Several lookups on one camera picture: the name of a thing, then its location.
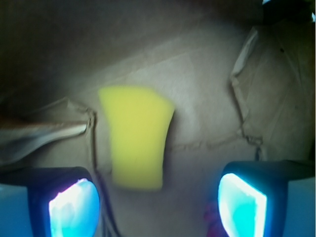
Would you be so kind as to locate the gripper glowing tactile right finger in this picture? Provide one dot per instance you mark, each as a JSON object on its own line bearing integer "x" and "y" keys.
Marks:
{"x": 268, "y": 198}

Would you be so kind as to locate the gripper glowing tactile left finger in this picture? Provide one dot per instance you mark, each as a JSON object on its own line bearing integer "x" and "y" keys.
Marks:
{"x": 48, "y": 202}

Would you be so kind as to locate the yellow-green sponge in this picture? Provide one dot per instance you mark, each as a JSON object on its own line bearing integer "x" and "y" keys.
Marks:
{"x": 138, "y": 120}

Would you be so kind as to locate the brown paper bag tray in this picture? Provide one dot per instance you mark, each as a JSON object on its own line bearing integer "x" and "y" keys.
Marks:
{"x": 241, "y": 90}

